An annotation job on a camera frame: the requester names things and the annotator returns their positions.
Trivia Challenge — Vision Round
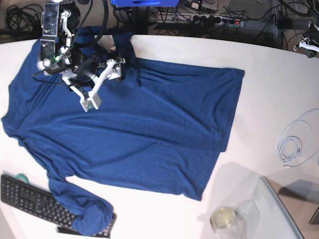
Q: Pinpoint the black computer keyboard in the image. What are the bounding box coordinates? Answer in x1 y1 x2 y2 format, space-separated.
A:
0 172 117 238

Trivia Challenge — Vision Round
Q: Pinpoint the white power strip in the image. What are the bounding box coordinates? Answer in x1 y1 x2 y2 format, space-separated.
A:
150 12 248 27

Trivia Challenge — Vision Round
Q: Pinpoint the dark blue t-shirt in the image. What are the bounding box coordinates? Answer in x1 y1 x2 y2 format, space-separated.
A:
1 33 244 236

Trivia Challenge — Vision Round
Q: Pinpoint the coiled white cable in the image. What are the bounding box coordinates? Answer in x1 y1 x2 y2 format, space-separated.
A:
277 108 319 168

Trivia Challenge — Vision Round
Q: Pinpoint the green tape roll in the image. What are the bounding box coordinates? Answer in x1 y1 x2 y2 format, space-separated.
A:
15 173 29 184

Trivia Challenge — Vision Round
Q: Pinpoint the blue box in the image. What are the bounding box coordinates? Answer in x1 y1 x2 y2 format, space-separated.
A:
110 0 179 7

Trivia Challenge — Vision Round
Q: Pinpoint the clear glass jar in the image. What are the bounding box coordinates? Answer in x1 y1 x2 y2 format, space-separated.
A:
210 207 240 239

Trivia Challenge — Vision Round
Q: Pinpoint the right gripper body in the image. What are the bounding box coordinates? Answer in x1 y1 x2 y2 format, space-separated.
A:
61 56 107 87

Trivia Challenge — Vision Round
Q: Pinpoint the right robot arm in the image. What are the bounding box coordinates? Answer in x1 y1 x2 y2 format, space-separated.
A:
37 0 109 90

